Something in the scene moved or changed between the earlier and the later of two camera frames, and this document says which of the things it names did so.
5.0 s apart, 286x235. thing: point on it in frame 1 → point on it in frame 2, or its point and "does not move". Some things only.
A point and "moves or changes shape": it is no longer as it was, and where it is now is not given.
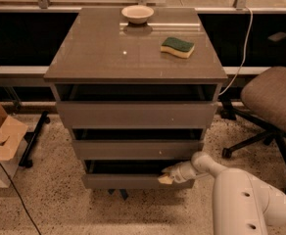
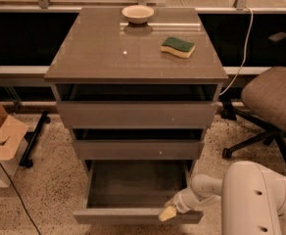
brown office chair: [272, 95] does not move
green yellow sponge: [176, 47] does not move
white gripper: [178, 174] → [181, 203]
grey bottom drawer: [131, 174] moves or changes shape
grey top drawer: [137, 115] does not move
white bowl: [137, 14] does not move
